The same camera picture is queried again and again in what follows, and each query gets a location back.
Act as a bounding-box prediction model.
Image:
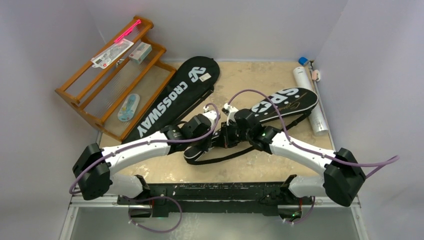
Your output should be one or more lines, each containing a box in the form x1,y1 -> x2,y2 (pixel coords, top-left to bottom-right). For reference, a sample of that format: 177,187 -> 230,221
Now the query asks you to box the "black racket bag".
122,56 -> 221,144
183,87 -> 312,165

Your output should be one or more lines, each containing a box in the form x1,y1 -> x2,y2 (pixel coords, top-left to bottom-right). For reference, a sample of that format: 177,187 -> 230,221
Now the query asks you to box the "white shuttlecock tube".
292,66 -> 329,136

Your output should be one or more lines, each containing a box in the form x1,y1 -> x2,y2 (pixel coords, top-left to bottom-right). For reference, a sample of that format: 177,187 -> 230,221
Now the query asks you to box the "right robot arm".
223,106 -> 366,207

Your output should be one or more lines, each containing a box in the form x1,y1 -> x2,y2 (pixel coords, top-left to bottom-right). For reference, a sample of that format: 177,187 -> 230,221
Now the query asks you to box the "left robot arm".
69,110 -> 220,205

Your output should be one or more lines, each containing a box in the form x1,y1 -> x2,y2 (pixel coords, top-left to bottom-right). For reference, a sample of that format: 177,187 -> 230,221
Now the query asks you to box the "blue toothbrush blister pack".
117,93 -> 140,122

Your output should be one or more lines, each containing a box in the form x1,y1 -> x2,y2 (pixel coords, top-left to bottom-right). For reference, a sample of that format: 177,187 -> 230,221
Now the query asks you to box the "blue small object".
298,57 -> 310,66

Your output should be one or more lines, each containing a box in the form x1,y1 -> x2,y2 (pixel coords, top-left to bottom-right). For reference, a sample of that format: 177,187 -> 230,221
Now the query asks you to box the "pink white small object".
311,69 -> 321,82

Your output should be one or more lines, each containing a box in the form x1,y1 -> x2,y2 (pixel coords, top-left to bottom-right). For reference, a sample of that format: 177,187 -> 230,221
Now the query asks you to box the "wooden tiered shelf rack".
55,15 -> 177,142

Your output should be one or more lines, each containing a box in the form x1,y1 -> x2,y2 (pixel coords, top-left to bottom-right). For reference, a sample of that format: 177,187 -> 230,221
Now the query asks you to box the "small teal white box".
128,42 -> 152,65

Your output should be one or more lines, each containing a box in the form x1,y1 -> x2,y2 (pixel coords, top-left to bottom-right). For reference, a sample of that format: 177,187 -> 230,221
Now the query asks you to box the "white packaged card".
91,38 -> 134,69

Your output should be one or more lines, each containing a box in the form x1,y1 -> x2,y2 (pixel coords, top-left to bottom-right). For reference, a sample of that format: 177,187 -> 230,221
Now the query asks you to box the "pink pen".
113,19 -> 142,43

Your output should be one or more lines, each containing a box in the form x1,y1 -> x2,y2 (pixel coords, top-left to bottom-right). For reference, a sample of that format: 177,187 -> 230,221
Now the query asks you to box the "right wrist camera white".
222,103 -> 239,125

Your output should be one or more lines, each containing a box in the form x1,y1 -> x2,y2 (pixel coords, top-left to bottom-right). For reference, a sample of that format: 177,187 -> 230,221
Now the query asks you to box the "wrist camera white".
202,105 -> 220,126
222,103 -> 239,125

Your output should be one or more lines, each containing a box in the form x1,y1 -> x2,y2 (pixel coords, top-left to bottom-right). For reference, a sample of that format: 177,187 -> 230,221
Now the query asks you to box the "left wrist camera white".
202,105 -> 220,126

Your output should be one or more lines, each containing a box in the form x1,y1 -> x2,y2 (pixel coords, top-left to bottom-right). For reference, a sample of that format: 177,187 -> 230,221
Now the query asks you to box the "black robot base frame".
71,180 -> 332,221

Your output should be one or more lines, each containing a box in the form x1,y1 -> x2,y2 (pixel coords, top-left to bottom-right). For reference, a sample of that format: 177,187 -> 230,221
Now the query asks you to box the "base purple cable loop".
128,196 -> 183,234

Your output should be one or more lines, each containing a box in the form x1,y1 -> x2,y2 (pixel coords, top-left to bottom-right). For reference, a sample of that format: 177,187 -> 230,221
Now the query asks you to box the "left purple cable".
68,102 -> 222,196

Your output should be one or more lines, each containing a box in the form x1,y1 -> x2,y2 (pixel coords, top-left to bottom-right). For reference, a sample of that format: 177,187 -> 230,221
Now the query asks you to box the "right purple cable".
226,89 -> 400,226

